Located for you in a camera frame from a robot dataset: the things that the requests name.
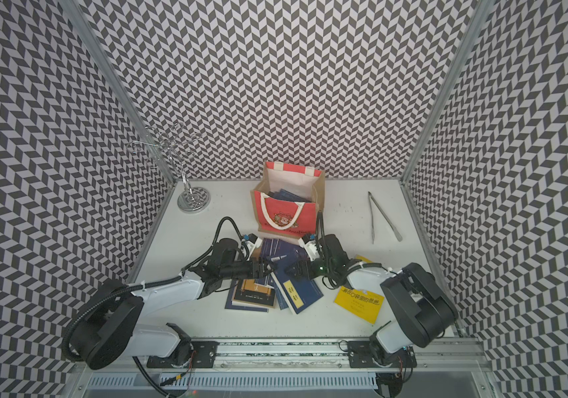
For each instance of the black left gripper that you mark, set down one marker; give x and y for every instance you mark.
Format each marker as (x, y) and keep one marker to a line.
(262, 269)

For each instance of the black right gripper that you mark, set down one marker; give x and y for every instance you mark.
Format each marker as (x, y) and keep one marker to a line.
(300, 272)

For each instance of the blue book yellow label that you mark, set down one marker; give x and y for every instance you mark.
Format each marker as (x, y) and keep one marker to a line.
(298, 293)

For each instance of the dark blue book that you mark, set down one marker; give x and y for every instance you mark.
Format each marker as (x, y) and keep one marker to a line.
(282, 252)

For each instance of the red burlap Christmas bag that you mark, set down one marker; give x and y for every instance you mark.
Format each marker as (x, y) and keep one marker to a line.
(289, 218)

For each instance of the blue book text back cover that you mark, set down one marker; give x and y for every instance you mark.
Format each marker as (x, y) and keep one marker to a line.
(286, 196)

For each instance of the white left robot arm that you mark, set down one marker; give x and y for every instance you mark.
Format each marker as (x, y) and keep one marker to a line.
(109, 325)

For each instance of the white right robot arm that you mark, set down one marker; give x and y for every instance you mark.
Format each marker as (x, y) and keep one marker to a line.
(422, 312)

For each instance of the brown cover book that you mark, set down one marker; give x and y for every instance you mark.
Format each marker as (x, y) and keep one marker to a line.
(249, 293)

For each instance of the blue book under brown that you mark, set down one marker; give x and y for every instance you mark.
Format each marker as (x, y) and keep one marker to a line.
(230, 302)

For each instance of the yellow book blue illustration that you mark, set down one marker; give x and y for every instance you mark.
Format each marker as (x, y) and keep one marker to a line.
(363, 295)

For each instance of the stainless steel kitchen tongs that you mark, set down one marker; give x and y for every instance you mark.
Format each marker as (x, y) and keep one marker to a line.
(375, 207)

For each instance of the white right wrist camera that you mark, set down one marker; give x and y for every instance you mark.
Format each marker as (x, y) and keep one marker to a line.
(308, 243)

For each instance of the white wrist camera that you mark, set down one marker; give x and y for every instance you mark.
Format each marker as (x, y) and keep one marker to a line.
(308, 243)
(252, 243)

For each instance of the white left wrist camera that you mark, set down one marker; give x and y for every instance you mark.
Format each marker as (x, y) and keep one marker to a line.
(252, 243)

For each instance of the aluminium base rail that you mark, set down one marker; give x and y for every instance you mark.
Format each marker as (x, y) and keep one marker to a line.
(448, 367)

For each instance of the chrome wire jewelry stand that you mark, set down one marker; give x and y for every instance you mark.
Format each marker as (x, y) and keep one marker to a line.
(173, 146)

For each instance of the aluminium corner frame post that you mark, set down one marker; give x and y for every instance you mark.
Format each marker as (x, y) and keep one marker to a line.
(76, 16)

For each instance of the right aluminium corner post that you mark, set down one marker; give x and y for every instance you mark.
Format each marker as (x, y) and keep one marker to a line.
(468, 39)

